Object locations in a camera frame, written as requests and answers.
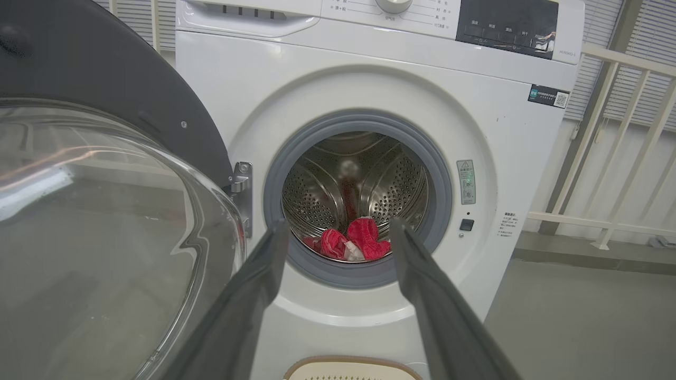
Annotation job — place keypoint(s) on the small grey metal fitting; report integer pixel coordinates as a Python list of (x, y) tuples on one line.
[(660, 241)]

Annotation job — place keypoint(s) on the black QR code sticker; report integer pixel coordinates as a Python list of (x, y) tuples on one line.
[(546, 96)]

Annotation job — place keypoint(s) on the white control dial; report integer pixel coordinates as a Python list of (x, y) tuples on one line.
[(393, 5)]

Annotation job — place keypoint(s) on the stainless steel washing machine drum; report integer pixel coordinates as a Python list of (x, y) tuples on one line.
[(391, 184)]

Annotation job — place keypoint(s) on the white window blind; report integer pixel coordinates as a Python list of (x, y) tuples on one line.
[(597, 26), (132, 21), (657, 31)]

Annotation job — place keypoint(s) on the black glass washing machine door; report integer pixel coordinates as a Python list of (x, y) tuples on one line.
[(79, 63)]

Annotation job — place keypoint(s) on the cream metal railing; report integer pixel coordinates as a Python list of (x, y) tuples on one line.
[(612, 62)]

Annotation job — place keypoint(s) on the white front-load washing machine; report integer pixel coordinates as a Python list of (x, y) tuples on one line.
[(501, 158)]

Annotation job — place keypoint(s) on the grey warning sticker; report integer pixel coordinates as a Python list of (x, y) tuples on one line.
[(466, 182)]

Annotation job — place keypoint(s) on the metal door hinge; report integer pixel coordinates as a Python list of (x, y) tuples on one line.
[(243, 195)]

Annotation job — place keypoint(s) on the cream perforated basket brown rim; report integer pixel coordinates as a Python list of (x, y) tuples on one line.
[(348, 369)]

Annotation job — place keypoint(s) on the red and white garment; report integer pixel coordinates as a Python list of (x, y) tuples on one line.
[(364, 232)]

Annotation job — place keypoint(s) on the white detergent drawer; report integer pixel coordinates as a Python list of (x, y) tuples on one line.
[(237, 18)]

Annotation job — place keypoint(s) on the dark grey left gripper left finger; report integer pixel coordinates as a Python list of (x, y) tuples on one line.
[(237, 316)]

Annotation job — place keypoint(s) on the black display panel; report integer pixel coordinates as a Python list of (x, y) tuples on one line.
[(501, 24)]

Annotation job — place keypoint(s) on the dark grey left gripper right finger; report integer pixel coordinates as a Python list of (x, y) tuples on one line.
[(443, 316)]

